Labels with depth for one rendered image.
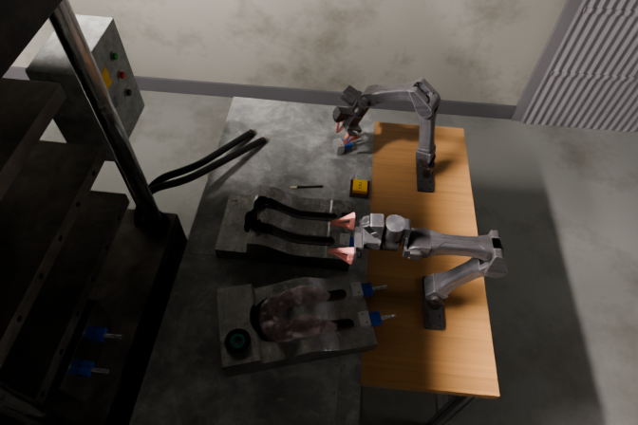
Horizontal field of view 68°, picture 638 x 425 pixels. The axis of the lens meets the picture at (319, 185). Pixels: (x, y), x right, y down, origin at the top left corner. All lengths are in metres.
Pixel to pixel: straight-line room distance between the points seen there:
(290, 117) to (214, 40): 1.21
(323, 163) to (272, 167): 0.23
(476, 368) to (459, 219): 0.59
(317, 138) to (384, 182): 0.38
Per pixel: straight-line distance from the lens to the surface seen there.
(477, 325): 1.82
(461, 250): 1.44
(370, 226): 1.32
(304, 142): 2.17
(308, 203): 1.86
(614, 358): 2.97
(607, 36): 3.40
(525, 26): 3.26
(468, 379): 1.75
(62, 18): 1.33
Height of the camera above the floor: 2.41
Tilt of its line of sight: 53 degrees down
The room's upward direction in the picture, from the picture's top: 2 degrees clockwise
